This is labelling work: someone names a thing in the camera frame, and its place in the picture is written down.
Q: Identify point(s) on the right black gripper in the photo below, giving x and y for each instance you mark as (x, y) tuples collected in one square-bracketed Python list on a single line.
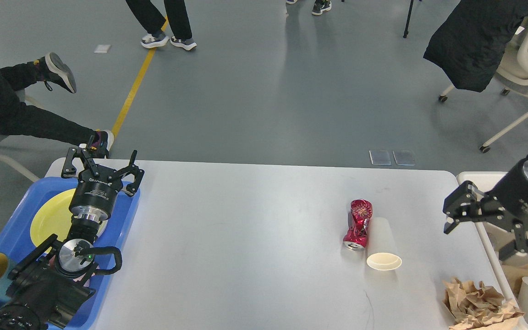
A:
[(468, 204)]

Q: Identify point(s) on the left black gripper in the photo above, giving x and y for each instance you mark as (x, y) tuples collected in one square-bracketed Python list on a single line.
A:
[(96, 197)]

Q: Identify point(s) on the yellow plastic plate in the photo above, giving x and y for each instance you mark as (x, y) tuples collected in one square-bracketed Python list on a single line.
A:
[(54, 217)]

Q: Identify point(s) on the brown paper ball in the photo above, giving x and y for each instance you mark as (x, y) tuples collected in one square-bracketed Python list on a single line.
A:
[(479, 308)]

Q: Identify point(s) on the red snack wrapper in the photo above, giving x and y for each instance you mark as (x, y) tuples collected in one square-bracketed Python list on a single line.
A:
[(357, 236)]

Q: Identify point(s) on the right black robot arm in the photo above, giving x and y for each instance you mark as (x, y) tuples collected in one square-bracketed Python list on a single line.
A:
[(505, 206)]

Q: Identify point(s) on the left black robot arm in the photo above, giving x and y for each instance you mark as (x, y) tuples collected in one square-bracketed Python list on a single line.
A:
[(54, 280)]

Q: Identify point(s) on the white plastic bin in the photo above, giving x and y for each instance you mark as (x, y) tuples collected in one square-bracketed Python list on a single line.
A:
[(494, 238)]

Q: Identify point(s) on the pale green plate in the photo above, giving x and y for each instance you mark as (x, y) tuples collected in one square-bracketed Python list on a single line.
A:
[(102, 227)]

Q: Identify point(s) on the right floor plate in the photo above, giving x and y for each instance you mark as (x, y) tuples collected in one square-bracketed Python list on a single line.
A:
[(404, 157)]

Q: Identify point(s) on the floor plate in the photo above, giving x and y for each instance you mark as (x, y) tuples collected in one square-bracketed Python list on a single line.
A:
[(380, 157), (404, 157)]

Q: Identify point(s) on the person in black clothes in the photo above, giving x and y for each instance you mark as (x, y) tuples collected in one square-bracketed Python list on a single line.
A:
[(19, 118)]

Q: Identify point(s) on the left floor plate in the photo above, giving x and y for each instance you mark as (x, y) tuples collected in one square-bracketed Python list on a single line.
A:
[(380, 157)]

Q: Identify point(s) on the black jacket on chair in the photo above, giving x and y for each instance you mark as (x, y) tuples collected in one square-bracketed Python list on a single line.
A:
[(470, 44)]

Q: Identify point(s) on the black stand leg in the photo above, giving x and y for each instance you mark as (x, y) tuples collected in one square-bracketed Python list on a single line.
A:
[(408, 19)]

